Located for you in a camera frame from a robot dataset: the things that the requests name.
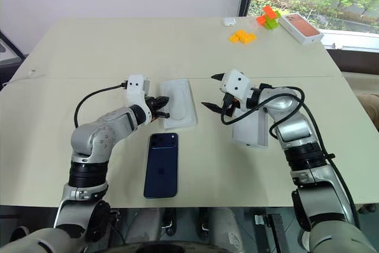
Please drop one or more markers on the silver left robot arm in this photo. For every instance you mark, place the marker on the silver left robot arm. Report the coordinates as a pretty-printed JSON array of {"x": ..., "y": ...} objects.
[{"x": 89, "y": 137}]

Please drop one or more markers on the silver robot leg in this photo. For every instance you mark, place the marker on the silver robot leg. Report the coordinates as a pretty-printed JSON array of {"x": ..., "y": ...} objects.
[{"x": 226, "y": 226}]

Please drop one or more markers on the dark blue smartphone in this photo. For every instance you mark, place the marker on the dark blue smartphone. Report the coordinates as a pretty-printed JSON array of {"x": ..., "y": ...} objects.
[{"x": 161, "y": 165}]

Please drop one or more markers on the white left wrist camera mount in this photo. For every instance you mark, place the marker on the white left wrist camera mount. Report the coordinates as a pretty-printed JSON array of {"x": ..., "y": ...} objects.
[{"x": 136, "y": 84}]

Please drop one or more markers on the orange toy brick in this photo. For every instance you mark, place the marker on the orange toy brick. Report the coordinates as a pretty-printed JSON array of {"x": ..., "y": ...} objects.
[{"x": 264, "y": 17}]

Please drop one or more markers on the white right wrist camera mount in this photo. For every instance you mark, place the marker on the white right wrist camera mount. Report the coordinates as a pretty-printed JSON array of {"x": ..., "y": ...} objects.
[{"x": 237, "y": 84}]

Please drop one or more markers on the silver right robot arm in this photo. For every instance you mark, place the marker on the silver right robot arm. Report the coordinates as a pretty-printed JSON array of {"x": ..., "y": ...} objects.
[{"x": 291, "y": 128}]

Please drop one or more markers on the white phone box base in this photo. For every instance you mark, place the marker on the white phone box base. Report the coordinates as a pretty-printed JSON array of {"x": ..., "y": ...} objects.
[{"x": 180, "y": 108}]

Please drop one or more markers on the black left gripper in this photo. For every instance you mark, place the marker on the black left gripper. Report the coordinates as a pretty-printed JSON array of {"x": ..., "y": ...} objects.
[{"x": 152, "y": 106}]

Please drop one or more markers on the black metal stand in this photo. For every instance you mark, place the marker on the black metal stand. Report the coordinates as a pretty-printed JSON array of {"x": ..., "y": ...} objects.
[{"x": 274, "y": 230}]

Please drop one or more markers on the white phone box lid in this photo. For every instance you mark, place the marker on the white phone box lid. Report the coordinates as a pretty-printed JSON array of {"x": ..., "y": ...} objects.
[{"x": 248, "y": 131}]

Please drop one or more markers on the green toy brick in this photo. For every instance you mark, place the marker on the green toy brick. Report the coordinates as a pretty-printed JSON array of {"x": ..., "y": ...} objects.
[{"x": 271, "y": 23}]

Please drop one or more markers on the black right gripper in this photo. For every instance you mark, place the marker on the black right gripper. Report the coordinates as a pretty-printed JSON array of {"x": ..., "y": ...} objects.
[{"x": 230, "y": 107}]

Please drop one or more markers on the yellow toy brick cluster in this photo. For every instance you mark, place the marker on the yellow toy brick cluster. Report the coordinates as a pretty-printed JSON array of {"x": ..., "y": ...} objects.
[{"x": 242, "y": 37}]

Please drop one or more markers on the white earbuds case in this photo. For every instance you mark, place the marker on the white earbuds case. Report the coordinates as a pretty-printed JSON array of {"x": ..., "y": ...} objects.
[{"x": 228, "y": 21}]

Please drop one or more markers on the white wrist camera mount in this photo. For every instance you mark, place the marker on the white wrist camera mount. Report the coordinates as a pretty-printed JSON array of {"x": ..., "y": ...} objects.
[
  {"x": 136, "y": 84},
  {"x": 237, "y": 84}
]

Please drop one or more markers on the phone retail box orange print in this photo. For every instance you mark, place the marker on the phone retail box orange print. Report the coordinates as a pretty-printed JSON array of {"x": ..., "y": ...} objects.
[{"x": 300, "y": 29}]

